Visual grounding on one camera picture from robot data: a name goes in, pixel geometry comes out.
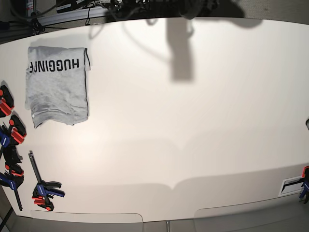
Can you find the grey T-shirt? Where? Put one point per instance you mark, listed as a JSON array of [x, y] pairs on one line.
[[56, 84]]

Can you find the aluminium rail at back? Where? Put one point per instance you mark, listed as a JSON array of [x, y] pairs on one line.
[[73, 16]]

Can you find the white label sticker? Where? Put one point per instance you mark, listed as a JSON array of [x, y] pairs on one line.
[[291, 186]]

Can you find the dark object right edge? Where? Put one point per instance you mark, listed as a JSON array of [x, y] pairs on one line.
[[307, 123]]

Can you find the blue clamp lower left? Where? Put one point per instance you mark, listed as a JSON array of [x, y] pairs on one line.
[[13, 177]]

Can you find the red black clamp top left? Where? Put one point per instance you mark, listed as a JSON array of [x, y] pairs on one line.
[[6, 102]]

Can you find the blue bar clamp on table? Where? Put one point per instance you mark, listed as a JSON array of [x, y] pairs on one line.
[[44, 191]]

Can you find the blue clamp right edge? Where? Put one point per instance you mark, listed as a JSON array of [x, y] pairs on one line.
[[305, 192]]

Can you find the blue red clamp middle left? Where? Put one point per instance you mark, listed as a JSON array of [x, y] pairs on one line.
[[13, 135]]

